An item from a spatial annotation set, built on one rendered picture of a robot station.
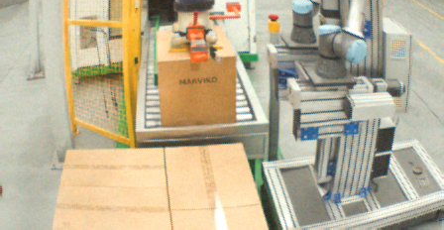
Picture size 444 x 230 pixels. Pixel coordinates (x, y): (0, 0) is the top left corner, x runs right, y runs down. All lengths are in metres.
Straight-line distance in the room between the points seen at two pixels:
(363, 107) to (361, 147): 0.52
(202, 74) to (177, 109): 0.22
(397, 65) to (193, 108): 1.19
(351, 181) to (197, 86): 1.01
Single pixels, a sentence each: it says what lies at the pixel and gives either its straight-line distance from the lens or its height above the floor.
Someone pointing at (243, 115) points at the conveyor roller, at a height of 0.55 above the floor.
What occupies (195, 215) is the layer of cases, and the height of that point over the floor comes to 0.54.
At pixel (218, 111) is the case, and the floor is 0.65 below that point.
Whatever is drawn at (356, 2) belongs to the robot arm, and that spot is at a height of 1.43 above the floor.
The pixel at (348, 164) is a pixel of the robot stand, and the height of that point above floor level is 0.46.
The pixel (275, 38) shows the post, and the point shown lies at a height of 0.89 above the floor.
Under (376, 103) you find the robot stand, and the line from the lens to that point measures 2.39.
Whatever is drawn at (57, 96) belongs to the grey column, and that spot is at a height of 0.56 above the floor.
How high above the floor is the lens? 1.89
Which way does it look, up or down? 24 degrees down
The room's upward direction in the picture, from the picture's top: 1 degrees counter-clockwise
